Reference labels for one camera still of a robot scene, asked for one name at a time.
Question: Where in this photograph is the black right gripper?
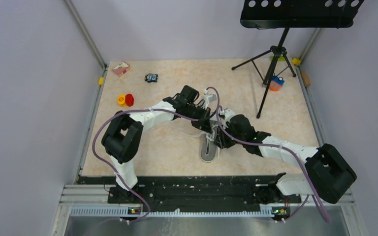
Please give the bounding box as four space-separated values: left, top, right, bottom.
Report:
214 121 246 149

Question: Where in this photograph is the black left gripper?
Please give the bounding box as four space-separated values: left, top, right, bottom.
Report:
184 104 213 134

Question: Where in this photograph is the grey canvas sneaker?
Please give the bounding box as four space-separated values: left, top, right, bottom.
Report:
200 119 222 164

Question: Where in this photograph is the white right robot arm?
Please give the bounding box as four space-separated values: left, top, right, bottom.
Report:
217 110 357 204

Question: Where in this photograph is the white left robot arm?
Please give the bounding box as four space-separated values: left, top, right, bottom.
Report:
101 85 219 203

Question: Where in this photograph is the small black blue toy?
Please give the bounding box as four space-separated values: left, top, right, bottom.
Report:
145 73 158 83

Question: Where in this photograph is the red round toy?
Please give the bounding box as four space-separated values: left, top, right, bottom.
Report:
125 93 134 107

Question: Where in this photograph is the orange blue toy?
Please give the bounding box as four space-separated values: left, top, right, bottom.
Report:
269 76 285 92

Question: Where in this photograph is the yellow round toy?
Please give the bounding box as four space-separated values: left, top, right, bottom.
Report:
117 94 127 107

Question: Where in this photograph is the pink and white box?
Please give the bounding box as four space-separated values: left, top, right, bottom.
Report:
111 61 131 78

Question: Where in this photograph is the yellow corner clip right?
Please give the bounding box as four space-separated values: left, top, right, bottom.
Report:
291 58 302 66

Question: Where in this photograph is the yellow corner clip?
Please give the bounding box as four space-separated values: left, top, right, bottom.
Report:
291 58 302 66
98 77 104 86

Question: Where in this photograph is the yellow corner clip left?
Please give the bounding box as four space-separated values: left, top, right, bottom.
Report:
98 77 104 86

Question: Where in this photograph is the black music stand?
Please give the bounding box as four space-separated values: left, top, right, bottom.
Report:
231 0 365 119

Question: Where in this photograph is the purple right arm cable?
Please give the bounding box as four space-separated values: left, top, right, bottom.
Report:
216 105 332 225

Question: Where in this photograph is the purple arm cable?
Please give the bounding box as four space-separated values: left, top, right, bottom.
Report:
92 87 222 225
216 105 332 225

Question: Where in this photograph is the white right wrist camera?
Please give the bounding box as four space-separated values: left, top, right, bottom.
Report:
220 109 236 123

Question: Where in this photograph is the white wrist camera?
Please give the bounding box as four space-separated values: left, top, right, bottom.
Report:
220 109 236 123
202 93 217 107

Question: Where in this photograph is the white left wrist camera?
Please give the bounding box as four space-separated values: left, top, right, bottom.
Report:
202 93 217 107

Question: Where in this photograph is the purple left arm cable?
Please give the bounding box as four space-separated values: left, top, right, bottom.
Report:
92 87 222 225

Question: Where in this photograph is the white slotted cable duct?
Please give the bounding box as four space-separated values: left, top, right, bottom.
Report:
70 206 274 218

